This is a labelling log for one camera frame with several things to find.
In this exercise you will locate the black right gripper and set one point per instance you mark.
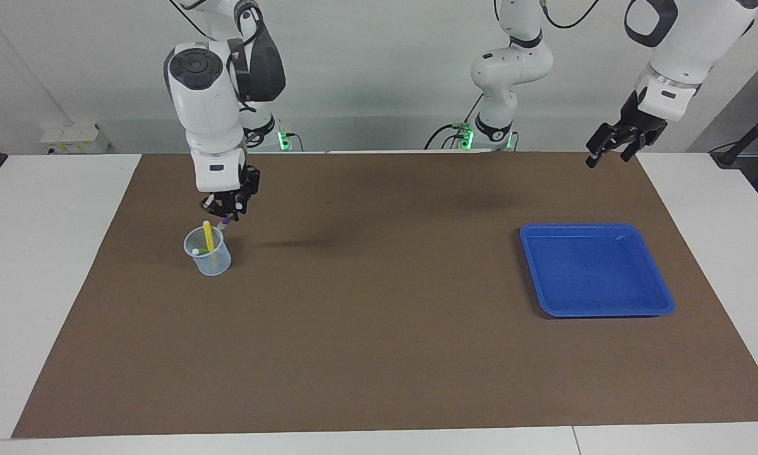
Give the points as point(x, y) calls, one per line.
point(240, 186)

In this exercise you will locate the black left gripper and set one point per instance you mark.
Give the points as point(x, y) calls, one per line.
point(638, 120)

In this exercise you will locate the purple pen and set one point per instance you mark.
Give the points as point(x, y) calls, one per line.
point(223, 222)

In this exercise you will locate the yellow pen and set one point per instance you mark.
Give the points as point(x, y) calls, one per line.
point(208, 237)

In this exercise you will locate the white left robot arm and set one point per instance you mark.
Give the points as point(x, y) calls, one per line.
point(688, 44)

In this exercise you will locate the translucent plastic cup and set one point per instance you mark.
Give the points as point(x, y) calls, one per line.
point(215, 264)

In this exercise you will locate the blue plastic tray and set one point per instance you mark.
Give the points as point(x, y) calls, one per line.
point(597, 272)

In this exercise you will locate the black stand pole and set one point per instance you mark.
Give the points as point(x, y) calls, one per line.
point(751, 136)

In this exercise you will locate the brown table mat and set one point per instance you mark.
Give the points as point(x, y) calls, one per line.
point(379, 316)

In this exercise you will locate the white wall box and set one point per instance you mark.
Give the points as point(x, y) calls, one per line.
point(72, 139)

